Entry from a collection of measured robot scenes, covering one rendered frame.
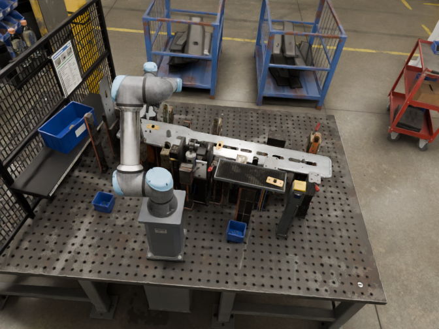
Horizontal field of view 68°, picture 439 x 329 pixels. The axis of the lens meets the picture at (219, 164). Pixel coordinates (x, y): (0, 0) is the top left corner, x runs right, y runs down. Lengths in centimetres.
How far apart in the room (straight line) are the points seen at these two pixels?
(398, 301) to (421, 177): 146
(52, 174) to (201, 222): 90
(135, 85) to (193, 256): 103
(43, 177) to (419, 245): 296
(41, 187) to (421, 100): 343
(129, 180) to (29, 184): 70
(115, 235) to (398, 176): 286
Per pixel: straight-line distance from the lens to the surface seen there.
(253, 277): 194
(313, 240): 213
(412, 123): 414
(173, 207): 161
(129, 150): 149
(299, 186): 174
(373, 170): 376
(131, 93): 145
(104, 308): 257
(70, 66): 234
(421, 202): 372
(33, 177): 206
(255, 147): 211
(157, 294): 233
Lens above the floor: 246
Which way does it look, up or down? 48 degrees down
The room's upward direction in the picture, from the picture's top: 5 degrees clockwise
